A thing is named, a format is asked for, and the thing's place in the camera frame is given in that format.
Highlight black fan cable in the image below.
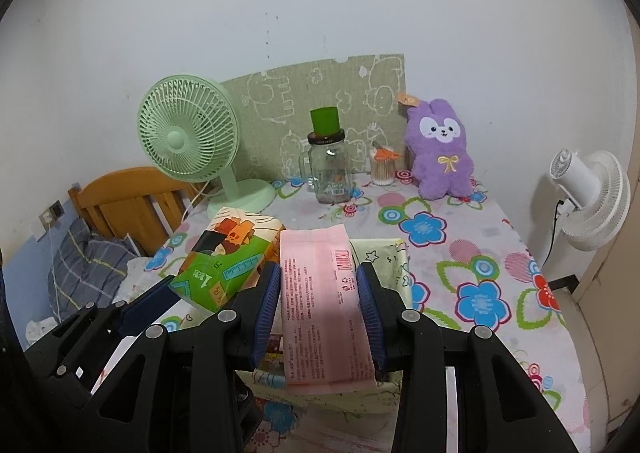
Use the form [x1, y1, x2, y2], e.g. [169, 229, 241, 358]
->
[542, 198, 566, 279]

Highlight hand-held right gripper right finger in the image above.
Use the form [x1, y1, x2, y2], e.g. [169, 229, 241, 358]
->
[357, 262, 576, 453]

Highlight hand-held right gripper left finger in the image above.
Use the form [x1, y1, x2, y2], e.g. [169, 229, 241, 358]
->
[90, 263, 282, 453]

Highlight glass jar mug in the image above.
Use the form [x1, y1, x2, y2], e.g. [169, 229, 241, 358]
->
[299, 130, 351, 205]

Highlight wall socket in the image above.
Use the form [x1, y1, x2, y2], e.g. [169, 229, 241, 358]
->
[39, 200, 66, 239]

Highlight white circulator fan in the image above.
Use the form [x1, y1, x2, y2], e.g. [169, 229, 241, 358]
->
[548, 149, 632, 251]

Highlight purple plush toy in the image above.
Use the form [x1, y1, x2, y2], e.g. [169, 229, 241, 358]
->
[397, 92, 475, 200]

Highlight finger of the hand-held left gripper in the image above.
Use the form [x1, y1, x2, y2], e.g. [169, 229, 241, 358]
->
[25, 275, 182, 384]

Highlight yellow cartoon fabric storage box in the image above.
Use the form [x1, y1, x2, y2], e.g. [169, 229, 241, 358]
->
[252, 237, 413, 416]

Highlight pink tissue pack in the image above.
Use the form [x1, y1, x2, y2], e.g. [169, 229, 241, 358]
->
[279, 226, 378, 394]

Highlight white fan power cable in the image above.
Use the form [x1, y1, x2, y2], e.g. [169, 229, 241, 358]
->
[180, 180, 223, 221]

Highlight green plastic cup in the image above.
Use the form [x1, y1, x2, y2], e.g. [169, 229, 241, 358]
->
[309, 106, 341, 137]

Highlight green desk fan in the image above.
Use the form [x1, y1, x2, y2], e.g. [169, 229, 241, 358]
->
[137, 75, 277, 218]

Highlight floral tablecloth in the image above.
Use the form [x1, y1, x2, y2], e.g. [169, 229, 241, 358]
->
[95, 178, 591, 453]

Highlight grey plaid pillow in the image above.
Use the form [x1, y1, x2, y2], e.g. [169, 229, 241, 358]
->
[47, 218, 138, 319]

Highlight clear cotton swab container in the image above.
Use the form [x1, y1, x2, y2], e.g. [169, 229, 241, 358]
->
[370, 153, 397, 185]

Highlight green cartoon printed board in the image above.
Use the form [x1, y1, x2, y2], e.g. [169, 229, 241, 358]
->
[220, 53, 407, 184]

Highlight green printed tissue pack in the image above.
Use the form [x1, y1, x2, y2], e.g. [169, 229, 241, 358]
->
[169, 205, 287, 312]

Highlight wooden bed headboard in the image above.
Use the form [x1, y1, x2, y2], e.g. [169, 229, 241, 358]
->
[67, 166, 211, 259]

